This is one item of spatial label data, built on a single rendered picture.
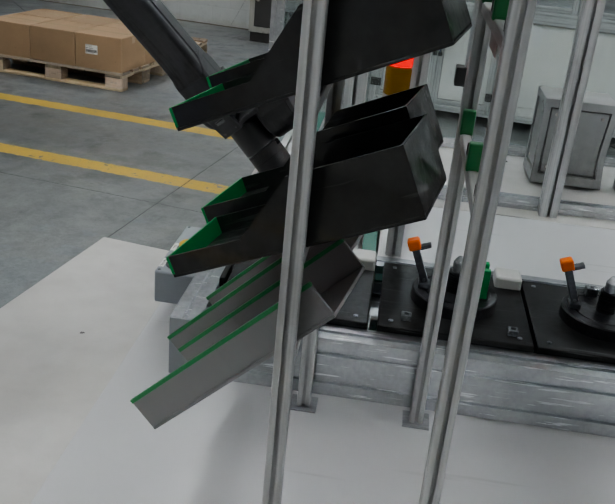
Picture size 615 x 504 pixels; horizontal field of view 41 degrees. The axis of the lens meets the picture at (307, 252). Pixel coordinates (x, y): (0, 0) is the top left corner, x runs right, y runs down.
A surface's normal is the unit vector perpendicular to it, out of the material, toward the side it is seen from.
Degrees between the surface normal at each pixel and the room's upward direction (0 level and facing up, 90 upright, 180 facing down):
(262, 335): 90
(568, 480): 0
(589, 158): 93
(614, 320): 0
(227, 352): 90
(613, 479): 0
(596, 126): 91
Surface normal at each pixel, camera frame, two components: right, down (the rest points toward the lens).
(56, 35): -0.30, 0.36
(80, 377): 0.09, -0.91
